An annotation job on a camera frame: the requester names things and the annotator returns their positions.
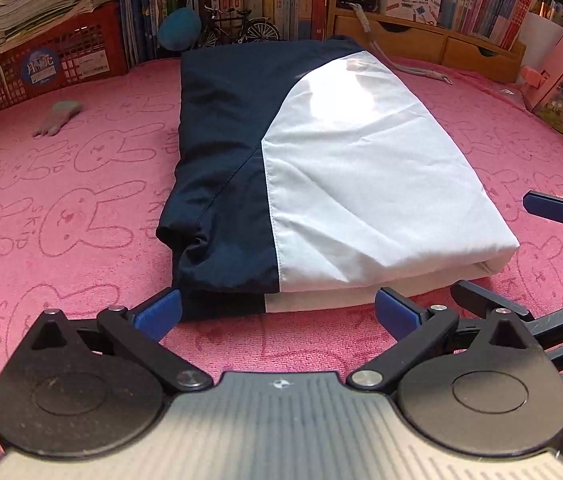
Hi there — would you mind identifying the white rolled paper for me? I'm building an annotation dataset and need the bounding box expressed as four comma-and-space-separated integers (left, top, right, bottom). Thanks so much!
521, 10, 563, 56

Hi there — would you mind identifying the blue plush ball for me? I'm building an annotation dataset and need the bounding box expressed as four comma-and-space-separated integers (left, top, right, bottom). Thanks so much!
156, 7, 201, 51

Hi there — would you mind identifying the navy and white jacket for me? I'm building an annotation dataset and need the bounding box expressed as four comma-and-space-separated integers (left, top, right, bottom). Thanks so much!
156, 35, 521, 322

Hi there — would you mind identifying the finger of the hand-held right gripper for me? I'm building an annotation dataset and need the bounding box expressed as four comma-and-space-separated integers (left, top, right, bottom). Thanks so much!
522, 182, 563, 261
450, 280, 563, 351

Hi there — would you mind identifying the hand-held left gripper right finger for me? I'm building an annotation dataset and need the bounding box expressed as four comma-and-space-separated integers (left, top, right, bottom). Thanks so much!
346, 286, 542, 391

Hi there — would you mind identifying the grey glove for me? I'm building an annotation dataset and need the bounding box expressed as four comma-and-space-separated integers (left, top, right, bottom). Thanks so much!
32, 100, 85, 138

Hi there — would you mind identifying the grey rope lanyard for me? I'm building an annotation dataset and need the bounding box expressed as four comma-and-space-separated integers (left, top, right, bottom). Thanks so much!
349, 2, 455, 86

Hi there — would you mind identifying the miniature bicycle model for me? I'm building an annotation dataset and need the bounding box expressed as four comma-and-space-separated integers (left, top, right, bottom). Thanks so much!
202, 5, 282, 46

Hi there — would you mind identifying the pink house-shaped case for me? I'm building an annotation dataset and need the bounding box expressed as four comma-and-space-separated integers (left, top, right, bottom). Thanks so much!
520, 25, 563, 146

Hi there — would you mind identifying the wooden desk organiser with drawers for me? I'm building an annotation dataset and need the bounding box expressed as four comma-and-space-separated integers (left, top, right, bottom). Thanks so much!
326, 0, 527, 83

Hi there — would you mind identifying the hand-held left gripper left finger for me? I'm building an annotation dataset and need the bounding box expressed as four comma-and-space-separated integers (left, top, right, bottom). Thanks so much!
29, 287, 215, 392

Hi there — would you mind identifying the large red plastic crate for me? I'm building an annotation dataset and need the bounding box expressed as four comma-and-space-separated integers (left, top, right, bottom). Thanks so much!
0, 2, 130, 113

